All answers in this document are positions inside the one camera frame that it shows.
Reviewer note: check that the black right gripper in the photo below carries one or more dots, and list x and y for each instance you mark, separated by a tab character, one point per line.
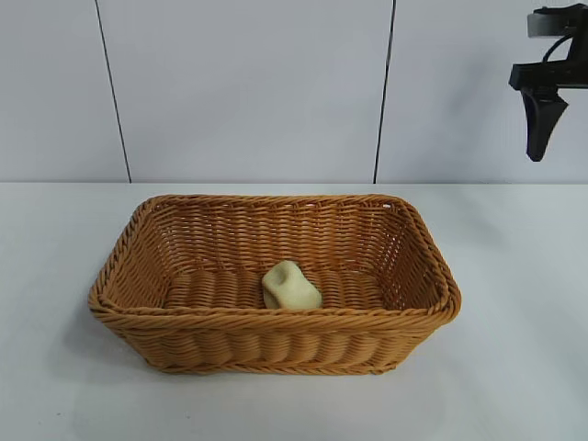
546	75

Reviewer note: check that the pale egg yolk pastry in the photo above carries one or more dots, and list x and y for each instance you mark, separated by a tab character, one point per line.
289	287

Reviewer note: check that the woven wicker basket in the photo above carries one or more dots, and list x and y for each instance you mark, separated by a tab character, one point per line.
275	331

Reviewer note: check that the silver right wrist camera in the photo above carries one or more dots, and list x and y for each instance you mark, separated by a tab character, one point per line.
539	23

